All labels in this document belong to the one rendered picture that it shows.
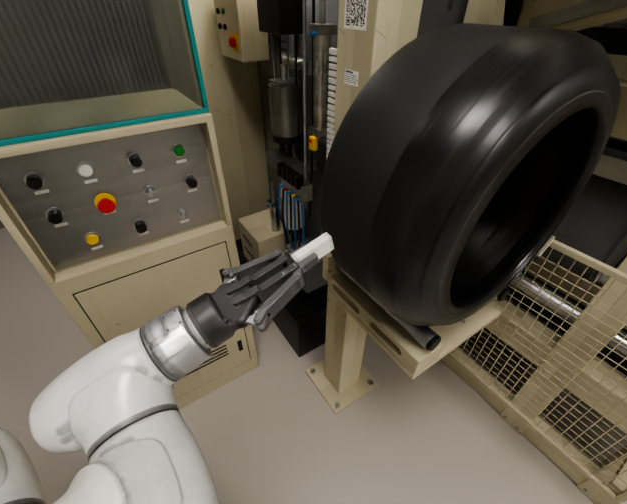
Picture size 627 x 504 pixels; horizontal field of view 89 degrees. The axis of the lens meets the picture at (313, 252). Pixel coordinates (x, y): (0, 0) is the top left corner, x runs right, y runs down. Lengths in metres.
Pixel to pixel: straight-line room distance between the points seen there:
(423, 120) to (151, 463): 0.53
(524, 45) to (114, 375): 0.68
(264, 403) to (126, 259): 0.96
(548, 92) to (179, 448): 0.63
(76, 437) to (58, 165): 0.72
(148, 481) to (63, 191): 0.82
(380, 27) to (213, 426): 1.60
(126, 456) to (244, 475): 1.22
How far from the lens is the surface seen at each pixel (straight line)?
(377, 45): 0.80
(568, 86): 0.60
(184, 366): 0.47
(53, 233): 1.13
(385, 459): 1.64
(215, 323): 0.46
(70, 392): 0.50
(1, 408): 2.25
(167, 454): 0.43
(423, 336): 0.81
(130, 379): 0.46
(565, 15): 1.02
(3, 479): 0.75
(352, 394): 1.72
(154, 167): 1.06
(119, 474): 0.41
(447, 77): 0.56
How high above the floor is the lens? 1.53
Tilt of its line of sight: 39 degrees down
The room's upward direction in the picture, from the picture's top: straight up
